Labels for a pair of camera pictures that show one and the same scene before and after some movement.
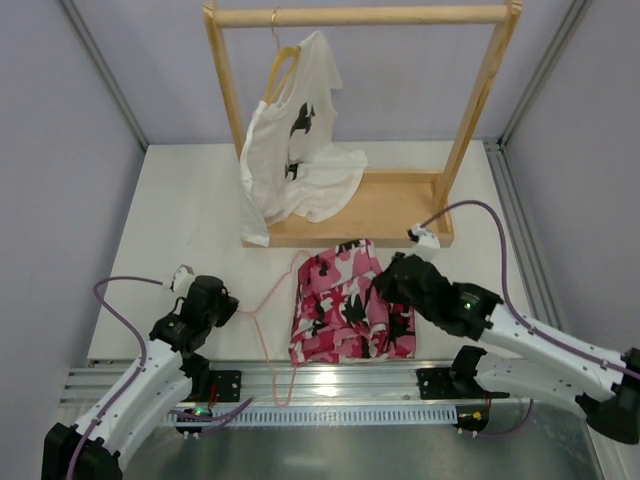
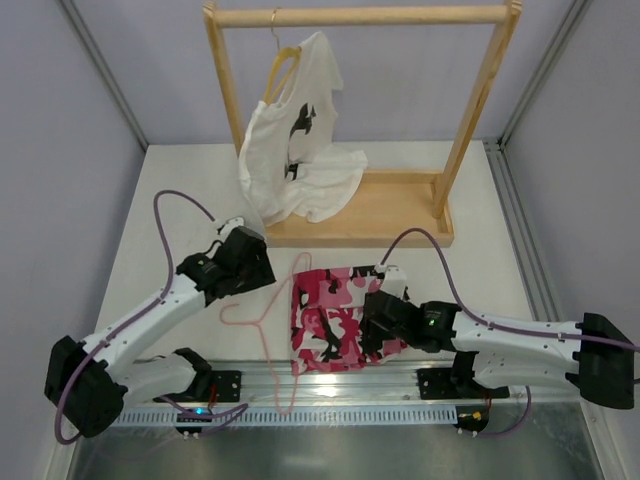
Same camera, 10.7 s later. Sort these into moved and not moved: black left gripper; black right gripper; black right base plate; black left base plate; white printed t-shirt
Moved: black left gripper; black right gripper
Not moved: white printed t-shirt; black left base plate; black right base plate
